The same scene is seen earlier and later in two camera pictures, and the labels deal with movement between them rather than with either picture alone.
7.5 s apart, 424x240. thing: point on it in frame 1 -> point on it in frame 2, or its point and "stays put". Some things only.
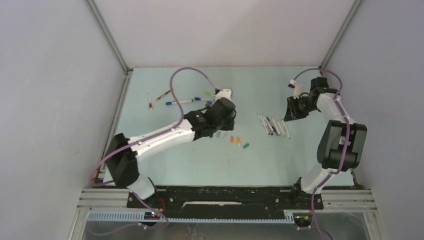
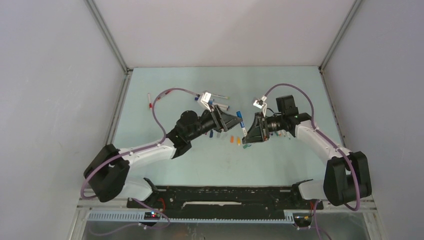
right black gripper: [292, 113] -> [257, 133]
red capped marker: [149, 96] stays put
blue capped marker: [171, 103] -> [239, 115]
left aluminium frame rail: [122, 92] stays put
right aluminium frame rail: [340, 33] stays put
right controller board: [302, 219] stays put
